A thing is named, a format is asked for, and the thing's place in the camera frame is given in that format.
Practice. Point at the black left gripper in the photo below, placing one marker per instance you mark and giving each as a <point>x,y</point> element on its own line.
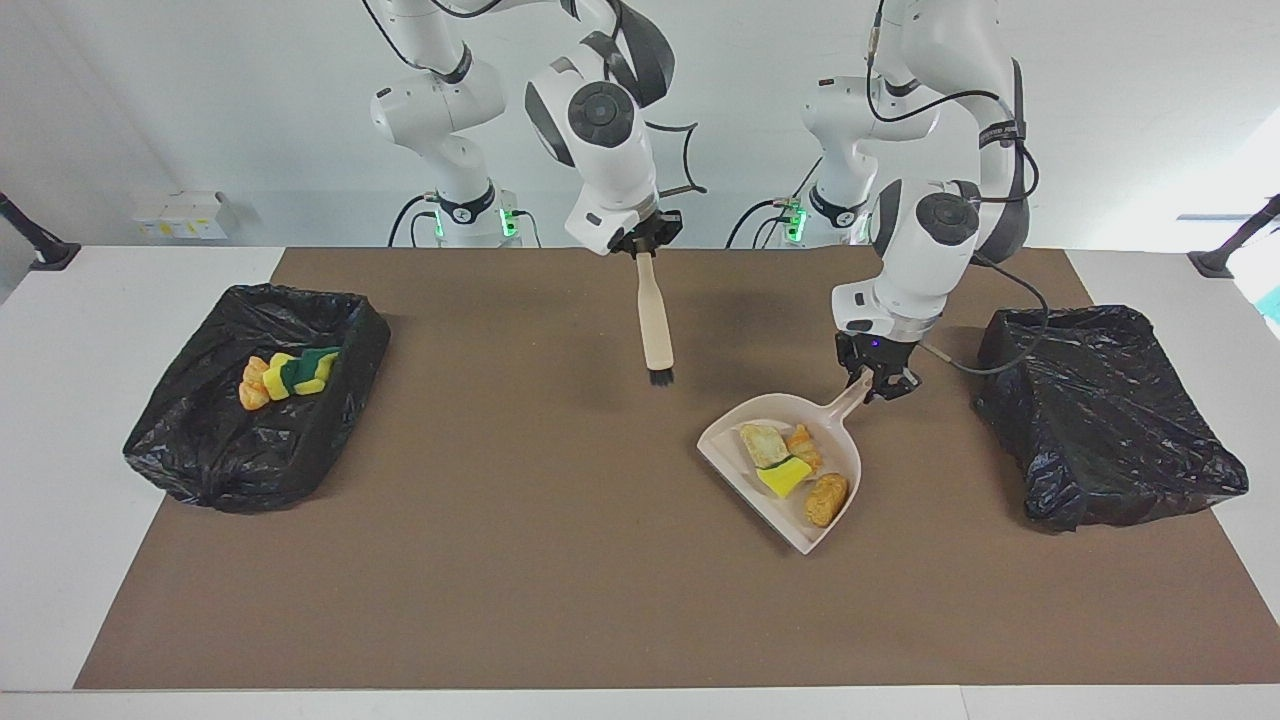
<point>875,355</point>

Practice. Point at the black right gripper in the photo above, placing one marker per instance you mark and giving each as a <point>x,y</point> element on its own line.
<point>655,228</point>

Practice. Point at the beige plastic dustpan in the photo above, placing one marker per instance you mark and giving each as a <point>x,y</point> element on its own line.
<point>830,440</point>

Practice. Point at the beige hand brush black bristles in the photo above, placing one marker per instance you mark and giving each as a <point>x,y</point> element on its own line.
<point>655,330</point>

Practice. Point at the striped orange croissant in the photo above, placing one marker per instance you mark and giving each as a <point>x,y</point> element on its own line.
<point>805,448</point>

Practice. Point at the pale toast bread piece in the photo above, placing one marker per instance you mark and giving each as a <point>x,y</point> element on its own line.
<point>762,443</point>

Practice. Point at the brown bread roll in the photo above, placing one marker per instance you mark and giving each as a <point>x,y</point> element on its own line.
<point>827,500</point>

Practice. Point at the small yellow sponge piece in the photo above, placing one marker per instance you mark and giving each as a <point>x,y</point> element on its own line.
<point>785,478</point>

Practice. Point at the yellow green sponge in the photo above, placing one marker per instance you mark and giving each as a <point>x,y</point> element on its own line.
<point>312,368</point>
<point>277,378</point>

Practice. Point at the pale striped croissant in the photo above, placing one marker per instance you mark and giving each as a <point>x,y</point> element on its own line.
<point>253,385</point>

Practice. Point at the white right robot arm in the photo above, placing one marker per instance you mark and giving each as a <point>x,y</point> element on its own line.
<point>600,120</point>

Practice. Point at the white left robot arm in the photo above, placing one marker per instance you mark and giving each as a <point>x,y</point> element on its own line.
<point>930,240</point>

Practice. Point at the black bag lined bin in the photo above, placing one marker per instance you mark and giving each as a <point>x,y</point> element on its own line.
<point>250,450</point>
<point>1100,420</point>

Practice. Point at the brown table mat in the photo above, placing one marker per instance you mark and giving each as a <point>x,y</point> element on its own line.
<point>640,610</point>

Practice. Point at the teal object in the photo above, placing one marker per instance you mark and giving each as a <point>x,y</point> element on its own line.
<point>1272,305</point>

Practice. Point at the black camera stand clamp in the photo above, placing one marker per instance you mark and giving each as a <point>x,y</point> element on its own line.
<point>40,245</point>
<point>1225,255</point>

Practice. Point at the white wall box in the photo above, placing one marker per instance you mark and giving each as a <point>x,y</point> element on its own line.
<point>180,217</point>

